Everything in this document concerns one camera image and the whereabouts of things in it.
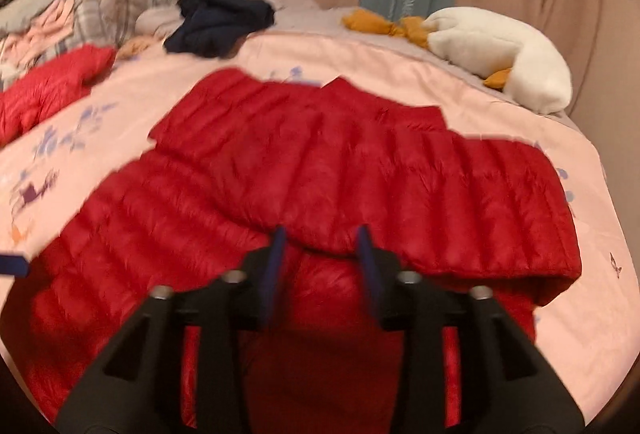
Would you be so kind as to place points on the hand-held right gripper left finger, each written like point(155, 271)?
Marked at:
point(277, 264)

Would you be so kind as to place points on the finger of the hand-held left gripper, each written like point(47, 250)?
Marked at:
point(12, 265)

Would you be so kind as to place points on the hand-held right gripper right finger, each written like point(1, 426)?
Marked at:
point(367, 264)

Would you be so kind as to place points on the red down jacket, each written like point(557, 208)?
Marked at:
point(325, 163)

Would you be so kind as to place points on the pink clothes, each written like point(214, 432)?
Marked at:
point(45, 23)

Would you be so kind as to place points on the navy blue clothes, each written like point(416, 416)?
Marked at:
point(215, 26)

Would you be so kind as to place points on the bright red puffer jacket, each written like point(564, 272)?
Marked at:
point(40, 88)

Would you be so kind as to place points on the pink printed duvet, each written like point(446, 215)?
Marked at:
point(150, 78)

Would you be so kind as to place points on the peach cloth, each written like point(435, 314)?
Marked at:
point(135, 47)

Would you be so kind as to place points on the grey plaid blanket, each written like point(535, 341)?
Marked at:
point(92, 28)

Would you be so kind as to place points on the white goose plush toy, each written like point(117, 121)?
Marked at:
point(500, 48)

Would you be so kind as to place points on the light grey garment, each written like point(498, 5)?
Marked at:
point(157, 21)

